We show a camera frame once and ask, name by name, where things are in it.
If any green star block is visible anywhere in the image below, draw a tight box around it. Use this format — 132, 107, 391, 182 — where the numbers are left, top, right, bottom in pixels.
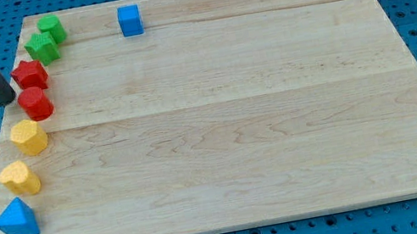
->
24, 32, 60, 66

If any red star block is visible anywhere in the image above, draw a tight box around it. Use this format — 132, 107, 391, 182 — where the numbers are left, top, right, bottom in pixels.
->
10, 60, 48, 90

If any wooden board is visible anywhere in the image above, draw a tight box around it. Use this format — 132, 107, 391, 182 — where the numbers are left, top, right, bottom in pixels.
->
0, 0, 417, 234

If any blue cube block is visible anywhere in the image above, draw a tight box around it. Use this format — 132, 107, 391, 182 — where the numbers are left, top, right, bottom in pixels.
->
117, 4, 144, 37

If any red cylinder block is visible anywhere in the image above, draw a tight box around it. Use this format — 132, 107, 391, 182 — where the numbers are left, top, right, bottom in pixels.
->
17, 86, 54, 121

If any green cylinder block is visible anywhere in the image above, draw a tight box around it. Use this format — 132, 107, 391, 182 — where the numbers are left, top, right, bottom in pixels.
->
36, 14, 68, 44

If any yellow hexagon block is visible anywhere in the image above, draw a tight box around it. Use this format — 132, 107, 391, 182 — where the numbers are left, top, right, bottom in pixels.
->
10, 120, 48, 156

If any yellow heart block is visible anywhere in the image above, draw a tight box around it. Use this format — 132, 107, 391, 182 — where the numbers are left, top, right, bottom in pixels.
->
0, 160, 42, 195

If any blue triangle block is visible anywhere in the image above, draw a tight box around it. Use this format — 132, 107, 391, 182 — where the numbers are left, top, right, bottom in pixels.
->
0, 197, 41, 234

